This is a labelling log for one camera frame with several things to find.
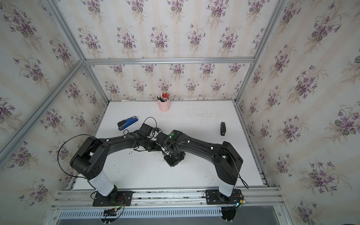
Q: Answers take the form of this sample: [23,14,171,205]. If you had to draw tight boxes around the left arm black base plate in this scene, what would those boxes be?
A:
[92,191,134,207]

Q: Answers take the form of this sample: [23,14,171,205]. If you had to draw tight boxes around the white ventilation grille strip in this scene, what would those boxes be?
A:
[59,207,222,219]

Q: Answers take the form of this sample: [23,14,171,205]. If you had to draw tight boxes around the blue black stapler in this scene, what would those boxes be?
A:
[117,116,138,130]

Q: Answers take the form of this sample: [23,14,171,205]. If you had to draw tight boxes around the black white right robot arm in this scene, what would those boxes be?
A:
[161,130,243,197]

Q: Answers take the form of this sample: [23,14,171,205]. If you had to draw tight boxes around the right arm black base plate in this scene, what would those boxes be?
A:
[203,189,245,206]

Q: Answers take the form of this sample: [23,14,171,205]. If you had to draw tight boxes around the pink pen cup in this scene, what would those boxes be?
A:
[157,100,170,112]

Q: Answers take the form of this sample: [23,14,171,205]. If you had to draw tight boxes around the small black remote device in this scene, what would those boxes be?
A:
[220,122,227,136]

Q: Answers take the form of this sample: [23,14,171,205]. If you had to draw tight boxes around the aluminium front rail frame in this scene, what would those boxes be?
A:
[50,187,285,210]

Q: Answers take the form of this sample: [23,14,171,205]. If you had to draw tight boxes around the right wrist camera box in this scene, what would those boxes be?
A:
[156,132,168,145]

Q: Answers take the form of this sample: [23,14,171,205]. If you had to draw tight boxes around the red and black pens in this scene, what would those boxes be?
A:
[157,93,170,102]

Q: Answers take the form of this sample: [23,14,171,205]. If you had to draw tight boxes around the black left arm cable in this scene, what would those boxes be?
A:
[57,133,92,179]

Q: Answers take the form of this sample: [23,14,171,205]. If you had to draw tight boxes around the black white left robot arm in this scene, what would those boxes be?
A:
[70,132,161,200]

